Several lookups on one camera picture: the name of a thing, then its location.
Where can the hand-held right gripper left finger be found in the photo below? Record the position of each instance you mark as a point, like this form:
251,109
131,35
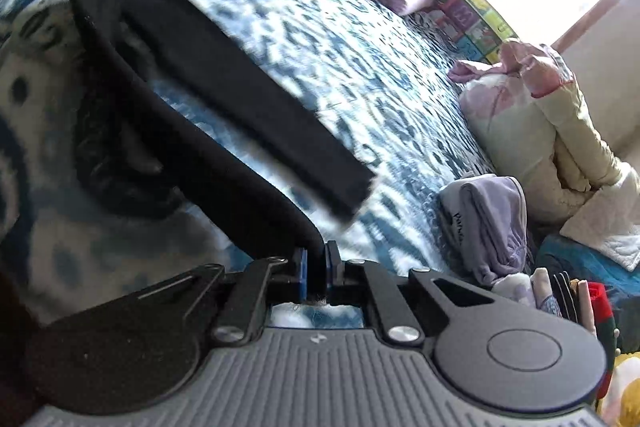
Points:
300,274

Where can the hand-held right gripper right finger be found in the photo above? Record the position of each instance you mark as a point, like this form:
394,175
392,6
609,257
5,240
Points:
332,272

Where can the black pants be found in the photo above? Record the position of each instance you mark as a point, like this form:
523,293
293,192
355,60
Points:
240,87

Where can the lavender folded garment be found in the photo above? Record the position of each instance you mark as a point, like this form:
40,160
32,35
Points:
495,227

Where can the white floral folded garment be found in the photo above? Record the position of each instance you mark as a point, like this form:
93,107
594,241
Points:
512,289

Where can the cream garment with colourful knit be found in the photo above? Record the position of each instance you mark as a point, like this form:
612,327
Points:
545,292

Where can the white and pink comforter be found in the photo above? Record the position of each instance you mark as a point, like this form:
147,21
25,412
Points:
520,142

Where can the black striped folded garment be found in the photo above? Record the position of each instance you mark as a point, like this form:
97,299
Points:
565,294

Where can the blue blanket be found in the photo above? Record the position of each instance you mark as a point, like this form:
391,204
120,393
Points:
570,259

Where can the pink folded garment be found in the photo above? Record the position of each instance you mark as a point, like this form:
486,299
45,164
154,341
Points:
582,302

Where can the red and green knitted garment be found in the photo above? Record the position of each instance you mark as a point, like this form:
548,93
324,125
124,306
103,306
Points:
605,312

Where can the yellow cartoon pillow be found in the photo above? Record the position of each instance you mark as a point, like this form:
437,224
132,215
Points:
625,387

